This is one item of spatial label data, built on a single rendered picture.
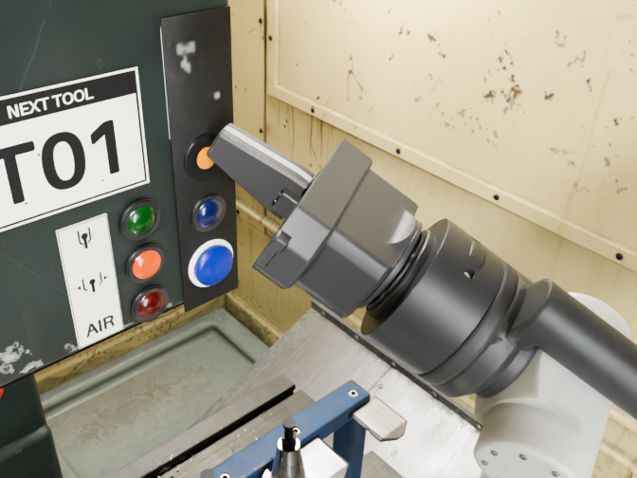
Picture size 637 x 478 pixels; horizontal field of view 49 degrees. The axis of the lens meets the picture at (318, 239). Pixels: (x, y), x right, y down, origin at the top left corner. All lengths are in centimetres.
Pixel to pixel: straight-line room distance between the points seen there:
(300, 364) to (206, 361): 41
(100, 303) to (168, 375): 151
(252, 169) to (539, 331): 19
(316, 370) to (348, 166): 122
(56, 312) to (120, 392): 149
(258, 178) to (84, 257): 11
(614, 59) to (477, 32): 23
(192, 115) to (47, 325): 15
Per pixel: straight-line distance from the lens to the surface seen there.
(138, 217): 42
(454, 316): 39
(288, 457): 83
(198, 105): 42
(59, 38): 37
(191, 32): 41
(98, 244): 42
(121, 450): 179
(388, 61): 129
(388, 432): 96
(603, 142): 108
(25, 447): 146
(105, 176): 41
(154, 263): 44
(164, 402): 188
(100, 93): 39
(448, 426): 150
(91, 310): 45
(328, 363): 162
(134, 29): 39
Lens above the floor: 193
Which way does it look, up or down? 33 degrees down
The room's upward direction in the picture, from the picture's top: 3 degrees clockwise
